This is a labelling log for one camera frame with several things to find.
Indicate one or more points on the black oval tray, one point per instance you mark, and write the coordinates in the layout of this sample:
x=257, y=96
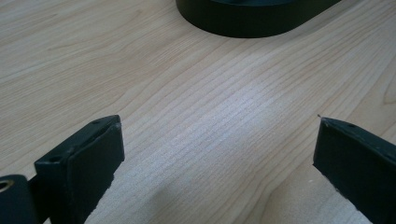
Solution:
x=249, y=18

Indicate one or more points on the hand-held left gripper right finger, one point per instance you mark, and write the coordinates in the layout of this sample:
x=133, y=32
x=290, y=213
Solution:
x=361, y=168

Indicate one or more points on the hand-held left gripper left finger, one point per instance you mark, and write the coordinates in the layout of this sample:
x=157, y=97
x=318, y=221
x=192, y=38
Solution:
x=81, y=168

